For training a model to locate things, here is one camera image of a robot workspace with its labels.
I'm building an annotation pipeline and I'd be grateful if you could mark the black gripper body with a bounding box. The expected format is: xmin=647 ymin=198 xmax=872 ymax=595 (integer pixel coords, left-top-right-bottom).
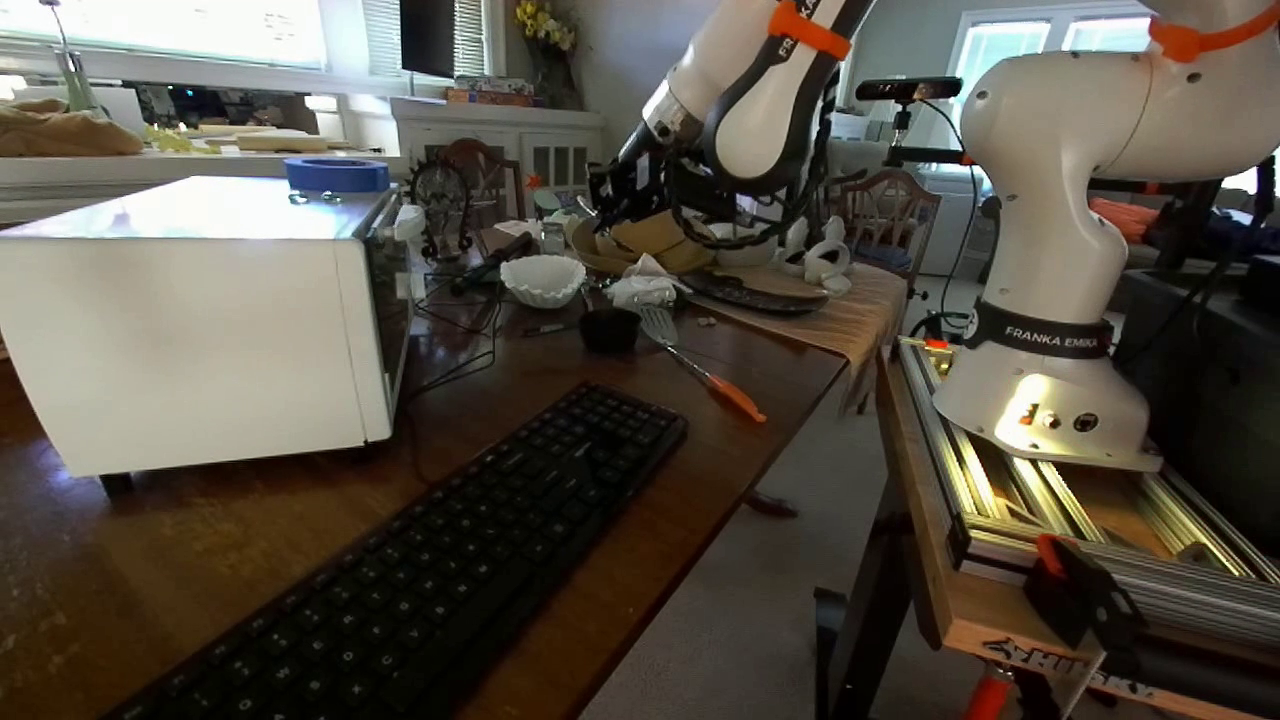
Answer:
xmin=587 ymin=119 xmax=700 ymax=229

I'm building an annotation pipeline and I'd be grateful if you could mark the white fluted paper bowl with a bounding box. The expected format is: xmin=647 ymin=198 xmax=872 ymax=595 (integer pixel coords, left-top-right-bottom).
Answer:
xmin=496 ymin=252 xmax=591 ymax=315

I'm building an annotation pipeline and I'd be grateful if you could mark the black tray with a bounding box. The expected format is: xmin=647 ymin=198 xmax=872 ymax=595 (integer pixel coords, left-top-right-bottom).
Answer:
xmin=682 ymin=262 xmax=830 ymax=320

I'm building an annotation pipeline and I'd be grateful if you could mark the white sideboard cabinet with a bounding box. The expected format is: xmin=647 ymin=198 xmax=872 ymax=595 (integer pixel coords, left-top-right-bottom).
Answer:
xmin=391 ymin=97 xmax=611 ymax=223

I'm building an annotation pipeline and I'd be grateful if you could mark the crumpled white plastic bag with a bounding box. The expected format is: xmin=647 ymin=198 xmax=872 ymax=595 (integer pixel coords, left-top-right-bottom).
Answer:
xmin=603 ymin=252 xmax=682 ymax=320

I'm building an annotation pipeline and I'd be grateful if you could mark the small black cup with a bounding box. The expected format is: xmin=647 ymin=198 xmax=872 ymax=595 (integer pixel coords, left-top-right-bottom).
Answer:
xmin=577 ymin=306 xmax=643 ymax=361

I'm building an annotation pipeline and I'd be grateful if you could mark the yellow flower bouquet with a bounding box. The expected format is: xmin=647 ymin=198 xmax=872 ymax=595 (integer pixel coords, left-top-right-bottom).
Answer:
xmin=511 ymin=0 xmax=584 ymax=110

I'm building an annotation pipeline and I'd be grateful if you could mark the dark carved wooden chair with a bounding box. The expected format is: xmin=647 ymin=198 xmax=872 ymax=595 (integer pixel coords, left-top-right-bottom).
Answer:
xmin=830 ymin=163 xmax=942 ymax=285
xmin=403 ymin=134 xmax=527 ymax=262

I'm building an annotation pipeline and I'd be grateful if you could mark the white ceramic figurine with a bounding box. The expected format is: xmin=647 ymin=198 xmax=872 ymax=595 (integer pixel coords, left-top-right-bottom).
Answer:
xmin=787 ymin=215 xmax=861 ymax=301

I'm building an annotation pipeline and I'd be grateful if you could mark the tan woven placemat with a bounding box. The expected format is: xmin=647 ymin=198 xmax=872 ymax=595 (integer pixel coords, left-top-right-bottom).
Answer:
xmin=675 ymin=256 xmax=911 ymax=367

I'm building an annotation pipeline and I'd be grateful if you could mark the black computer keyboard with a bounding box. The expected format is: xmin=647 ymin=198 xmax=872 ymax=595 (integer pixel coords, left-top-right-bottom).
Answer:
xmin=110 ymin=383 xmax=692 ymax=720

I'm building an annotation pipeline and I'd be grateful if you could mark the white microwave oven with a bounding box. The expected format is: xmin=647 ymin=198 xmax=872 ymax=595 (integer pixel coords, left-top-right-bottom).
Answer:
xmin=0 ymin=173 xmax=419 ymax=484

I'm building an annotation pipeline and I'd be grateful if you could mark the aluminium robot mounting stand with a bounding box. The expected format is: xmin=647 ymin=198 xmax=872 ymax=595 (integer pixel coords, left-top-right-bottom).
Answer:
xmin=810 ymin=332 xmax=1280 ymax=720

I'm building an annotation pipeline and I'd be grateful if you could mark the black robot control box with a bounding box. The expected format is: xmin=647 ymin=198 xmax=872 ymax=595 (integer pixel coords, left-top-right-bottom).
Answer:
xmin=1111 ymin=262 xmax=1280 ymax=562

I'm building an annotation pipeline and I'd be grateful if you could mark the orange handled metal spatula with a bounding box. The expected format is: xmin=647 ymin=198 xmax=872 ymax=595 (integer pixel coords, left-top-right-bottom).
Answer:
xmin=634 ymin=306 xmax=771 ymax=429

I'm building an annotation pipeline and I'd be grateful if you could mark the black stereo camera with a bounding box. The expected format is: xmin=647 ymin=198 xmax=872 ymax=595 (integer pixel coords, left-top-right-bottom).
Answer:
xmin=851 ymin=72 xmax=969 ymax=108

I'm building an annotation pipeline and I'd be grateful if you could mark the orange clamp handle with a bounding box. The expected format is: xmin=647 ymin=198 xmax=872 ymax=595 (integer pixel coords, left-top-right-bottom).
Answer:
xmin=961 ymin=664 xmax=1030 ymax=720

